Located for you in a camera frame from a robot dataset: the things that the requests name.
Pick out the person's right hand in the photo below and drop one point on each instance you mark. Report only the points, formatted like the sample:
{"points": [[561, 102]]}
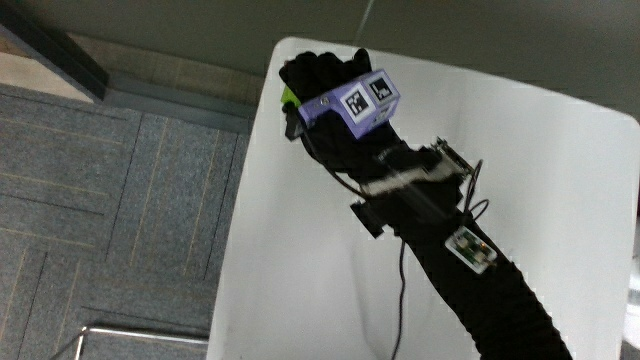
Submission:
{"points": [[340, 145]]}

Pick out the green brick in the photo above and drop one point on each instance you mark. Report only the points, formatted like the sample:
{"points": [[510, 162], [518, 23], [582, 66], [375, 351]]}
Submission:
{"points": [[289, 96]]}

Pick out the person's right forearm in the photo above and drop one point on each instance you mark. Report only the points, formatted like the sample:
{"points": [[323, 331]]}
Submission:
{"points": [[475, 295]]}

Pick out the metal chair frame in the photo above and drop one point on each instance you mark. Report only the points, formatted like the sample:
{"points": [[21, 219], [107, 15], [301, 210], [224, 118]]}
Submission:
{"points": [[135, 334]]}

